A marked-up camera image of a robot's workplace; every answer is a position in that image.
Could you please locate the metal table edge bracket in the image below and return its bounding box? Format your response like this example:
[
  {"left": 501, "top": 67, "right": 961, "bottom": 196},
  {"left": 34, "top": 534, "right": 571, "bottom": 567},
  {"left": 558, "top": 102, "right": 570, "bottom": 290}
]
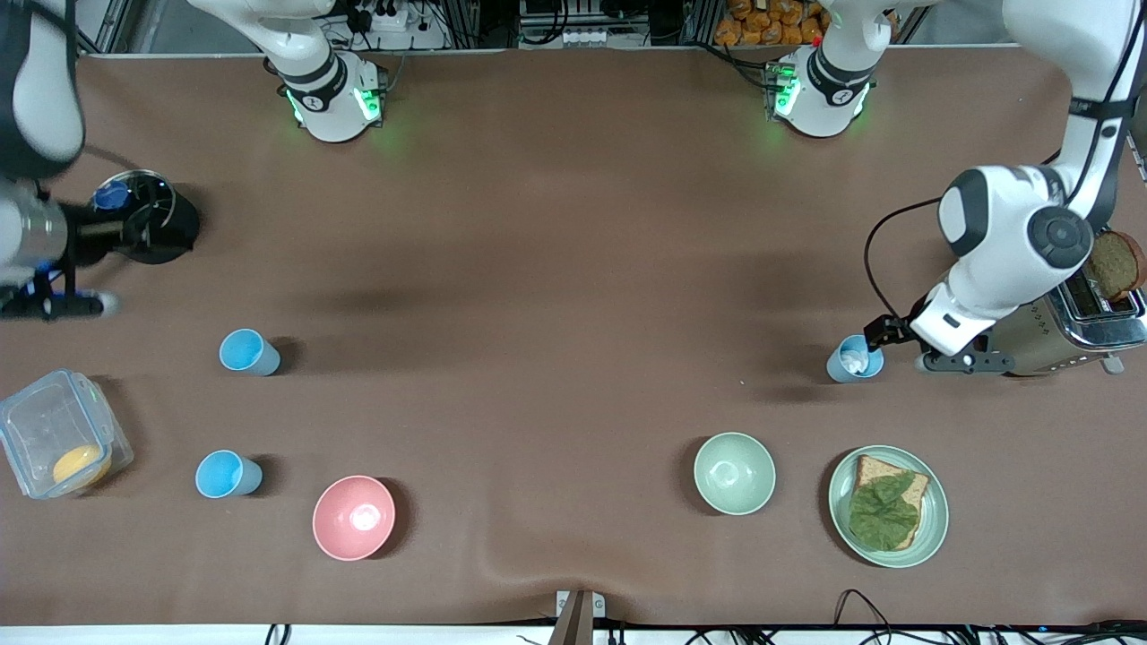
[{"left": 548, "top": 589, "right": 607, "bottom": 645}]

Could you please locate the beige chrome toaster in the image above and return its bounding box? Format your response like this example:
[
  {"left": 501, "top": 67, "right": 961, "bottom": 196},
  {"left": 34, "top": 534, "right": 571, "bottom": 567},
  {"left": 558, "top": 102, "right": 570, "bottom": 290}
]
[{"left": 986, "top": 269, "right": 1147, "bottom": 377}]

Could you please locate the green lettuce leaf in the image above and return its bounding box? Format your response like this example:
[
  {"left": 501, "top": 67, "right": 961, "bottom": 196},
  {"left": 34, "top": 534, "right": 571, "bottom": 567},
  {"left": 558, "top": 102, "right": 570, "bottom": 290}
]
[{"left": 848, "top": 472, "right": 922, "bottom": 552}]

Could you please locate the clear plastic container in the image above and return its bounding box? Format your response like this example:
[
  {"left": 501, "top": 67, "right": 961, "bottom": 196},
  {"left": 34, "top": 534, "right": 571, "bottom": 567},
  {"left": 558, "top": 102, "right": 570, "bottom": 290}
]
[{"left": 0, "top": 369, "right": 135, "bottom": 500}]

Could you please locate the black saucepan with blue handle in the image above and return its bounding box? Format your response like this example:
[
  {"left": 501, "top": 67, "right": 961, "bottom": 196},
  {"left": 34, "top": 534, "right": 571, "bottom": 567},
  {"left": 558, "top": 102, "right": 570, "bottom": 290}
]
[{"left": 36, "top": 170, "right": 201, "bottom": 298}]

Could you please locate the brown bread slice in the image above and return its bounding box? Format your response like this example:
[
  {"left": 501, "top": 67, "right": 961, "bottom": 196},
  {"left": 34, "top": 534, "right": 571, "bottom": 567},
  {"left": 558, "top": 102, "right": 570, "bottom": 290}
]
[{"left": 851, "top": 455, "right": 931, "bottom": 550}]

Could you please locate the orange snack bag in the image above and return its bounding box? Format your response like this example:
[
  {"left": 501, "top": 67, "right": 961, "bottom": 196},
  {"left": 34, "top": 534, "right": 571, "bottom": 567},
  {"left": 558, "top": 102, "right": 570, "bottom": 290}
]
[{"left": 715, "top": 0, "right": 827, "bottom": 47}]

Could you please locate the blue plastic cup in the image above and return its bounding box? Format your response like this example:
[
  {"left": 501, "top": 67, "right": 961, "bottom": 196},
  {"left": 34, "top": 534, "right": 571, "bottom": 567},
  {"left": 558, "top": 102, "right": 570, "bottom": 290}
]
[
  {"left": 195, "top": 450, "right": 263, "bottom": 499},
  {"left": 220, "top": 329, "right": 281, "bottom": 377},
  {"left": 826, "top": 335, "right": 885, "bottom": 384}
]

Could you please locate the dark toast slice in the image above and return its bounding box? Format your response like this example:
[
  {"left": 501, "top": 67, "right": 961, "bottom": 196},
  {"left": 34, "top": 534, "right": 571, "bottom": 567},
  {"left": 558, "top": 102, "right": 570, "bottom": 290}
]
[{"left": 1089, "top": 231, "right": 1147, "bottom": 302}]

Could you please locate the pink bowl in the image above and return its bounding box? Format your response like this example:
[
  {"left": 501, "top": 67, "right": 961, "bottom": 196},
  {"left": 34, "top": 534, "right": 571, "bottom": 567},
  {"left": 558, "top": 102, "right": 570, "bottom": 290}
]
[{"left": 312, "top": 475, "right": 396, "bottom": 563}]

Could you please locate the orange round food piece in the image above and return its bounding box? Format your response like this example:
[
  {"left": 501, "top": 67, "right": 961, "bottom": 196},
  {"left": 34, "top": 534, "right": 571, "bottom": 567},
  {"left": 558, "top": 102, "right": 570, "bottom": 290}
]
[{"left": 52, "top": 445, "right": 113, "bottom": 490}]

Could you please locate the pale green plate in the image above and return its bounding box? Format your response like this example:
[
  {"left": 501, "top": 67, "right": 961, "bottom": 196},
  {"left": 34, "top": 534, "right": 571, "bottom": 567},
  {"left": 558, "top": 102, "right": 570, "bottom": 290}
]
[{"left": 827, "top": 445, "right": 950, "bottom": 569}]

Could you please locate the pale green bowl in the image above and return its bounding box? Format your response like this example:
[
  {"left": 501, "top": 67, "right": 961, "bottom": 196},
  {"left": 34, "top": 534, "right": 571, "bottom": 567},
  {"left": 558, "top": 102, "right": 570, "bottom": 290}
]
[{"left": 693, "top": 432, "right": 777, "bottom": 516}]

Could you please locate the black looped floor cable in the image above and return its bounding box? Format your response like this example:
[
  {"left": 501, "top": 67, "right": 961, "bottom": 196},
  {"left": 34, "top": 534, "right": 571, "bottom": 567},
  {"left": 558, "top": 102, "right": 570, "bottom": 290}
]
[{"left": 833, "top": 589, "right": 899, "bottom": 633}]

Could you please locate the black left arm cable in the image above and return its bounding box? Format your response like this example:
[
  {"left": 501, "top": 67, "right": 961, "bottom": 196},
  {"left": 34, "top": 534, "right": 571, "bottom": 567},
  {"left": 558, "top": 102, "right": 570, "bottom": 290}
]
[{"left": 864, "top": 150, "right": 1069, "bottom": 325}]

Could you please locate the white power strip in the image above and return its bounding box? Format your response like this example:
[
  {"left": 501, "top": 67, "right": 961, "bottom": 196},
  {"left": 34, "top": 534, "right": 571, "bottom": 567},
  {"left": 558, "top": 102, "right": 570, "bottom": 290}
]
[{"left": 345, "top": 3, "right": 415, "bottom": 33}]

